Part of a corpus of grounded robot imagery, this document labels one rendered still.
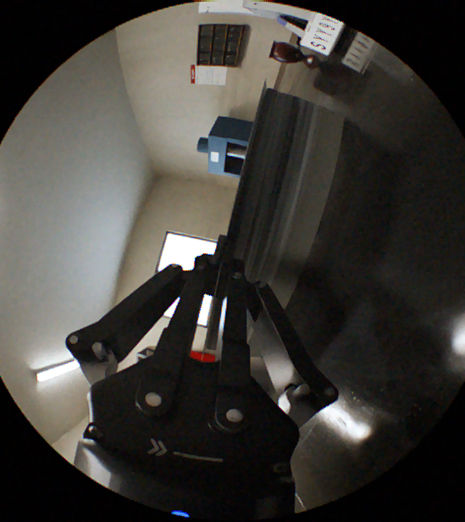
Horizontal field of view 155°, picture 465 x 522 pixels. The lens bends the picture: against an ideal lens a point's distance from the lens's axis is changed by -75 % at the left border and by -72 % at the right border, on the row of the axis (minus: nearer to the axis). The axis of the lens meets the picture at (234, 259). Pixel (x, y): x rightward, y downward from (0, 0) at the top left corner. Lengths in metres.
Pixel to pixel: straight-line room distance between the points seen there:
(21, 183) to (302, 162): 1.86
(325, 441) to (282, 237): 0.22
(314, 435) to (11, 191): 1.92
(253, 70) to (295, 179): 2.04
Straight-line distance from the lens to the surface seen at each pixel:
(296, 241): 0.22
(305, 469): 0.20
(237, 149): 2.23
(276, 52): 0.55
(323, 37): 0.40
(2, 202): 1.80
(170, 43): 2.37
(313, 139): 0.23
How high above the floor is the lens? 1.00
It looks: 4 degrees down
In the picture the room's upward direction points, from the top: 78 degrees counter-clockwise
